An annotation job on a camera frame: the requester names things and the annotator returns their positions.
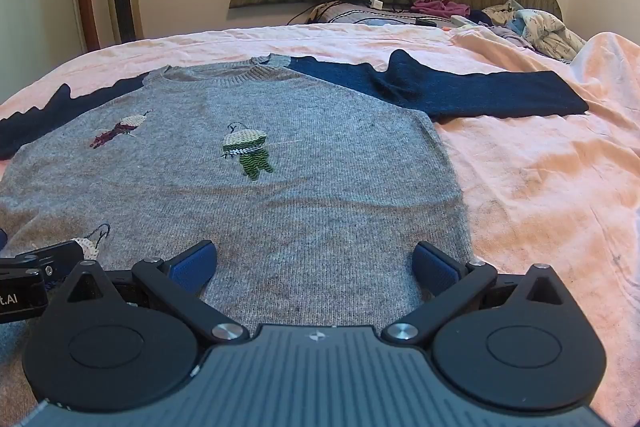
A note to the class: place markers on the grey sweater with navy sleeves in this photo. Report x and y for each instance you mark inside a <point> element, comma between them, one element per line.
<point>300,207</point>

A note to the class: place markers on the patterned pillow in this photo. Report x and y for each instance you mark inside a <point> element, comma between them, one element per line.
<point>345,13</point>

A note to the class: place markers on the patterned pillows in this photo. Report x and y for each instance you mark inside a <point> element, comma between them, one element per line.
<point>540,27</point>

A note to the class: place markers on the white remote control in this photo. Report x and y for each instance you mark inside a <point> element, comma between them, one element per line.
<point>461,21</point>

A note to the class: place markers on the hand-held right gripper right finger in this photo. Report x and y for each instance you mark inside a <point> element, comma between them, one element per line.
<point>436,269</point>

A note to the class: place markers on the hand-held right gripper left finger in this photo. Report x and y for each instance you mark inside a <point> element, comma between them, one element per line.
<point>192,268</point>

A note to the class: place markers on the magenta cloth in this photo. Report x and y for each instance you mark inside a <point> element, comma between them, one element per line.
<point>440,8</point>

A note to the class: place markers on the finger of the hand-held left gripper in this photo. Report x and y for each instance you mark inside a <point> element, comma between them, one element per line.
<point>55,256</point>

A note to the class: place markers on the pink bed sheet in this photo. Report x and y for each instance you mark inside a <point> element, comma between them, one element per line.
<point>540,187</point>

